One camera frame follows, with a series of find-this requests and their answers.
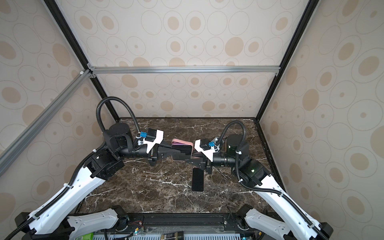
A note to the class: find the black corner frame post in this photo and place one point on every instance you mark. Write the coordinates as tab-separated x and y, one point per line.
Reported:
292	46
63	25

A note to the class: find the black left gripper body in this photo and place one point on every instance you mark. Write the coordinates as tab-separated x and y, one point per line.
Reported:
151	155

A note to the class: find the horizontal aluminium rail back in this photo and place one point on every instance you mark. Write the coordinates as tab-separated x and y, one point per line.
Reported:
185	70

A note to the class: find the black corner frame post right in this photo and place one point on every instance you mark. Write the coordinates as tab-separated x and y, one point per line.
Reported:
292	46

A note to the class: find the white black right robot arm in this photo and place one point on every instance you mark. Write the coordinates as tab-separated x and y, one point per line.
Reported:
293	222

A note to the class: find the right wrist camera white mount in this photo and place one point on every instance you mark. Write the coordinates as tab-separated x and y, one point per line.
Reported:
208	148

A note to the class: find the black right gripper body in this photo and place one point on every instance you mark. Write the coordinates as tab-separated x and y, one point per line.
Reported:
207	166

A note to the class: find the phone with black screen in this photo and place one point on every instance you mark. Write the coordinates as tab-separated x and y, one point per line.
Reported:
198	180

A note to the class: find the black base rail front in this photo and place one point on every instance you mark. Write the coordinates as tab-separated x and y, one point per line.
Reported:
206	226

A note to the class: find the diagonal aluminium rail left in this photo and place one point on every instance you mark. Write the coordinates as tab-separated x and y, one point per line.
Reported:
25	138

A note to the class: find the black corner frame post left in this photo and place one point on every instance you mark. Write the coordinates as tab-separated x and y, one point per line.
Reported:
63	25

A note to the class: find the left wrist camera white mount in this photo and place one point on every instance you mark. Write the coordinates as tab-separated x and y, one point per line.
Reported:
150	138

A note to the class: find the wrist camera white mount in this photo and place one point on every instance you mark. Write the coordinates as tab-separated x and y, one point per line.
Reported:
150	138
208	148

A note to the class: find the green packet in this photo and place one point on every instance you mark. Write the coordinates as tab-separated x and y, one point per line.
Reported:
87	237

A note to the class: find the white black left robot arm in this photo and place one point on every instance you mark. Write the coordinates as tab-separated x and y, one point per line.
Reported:
52	221

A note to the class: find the dark bottle at front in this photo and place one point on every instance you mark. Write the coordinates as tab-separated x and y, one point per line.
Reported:
173	236

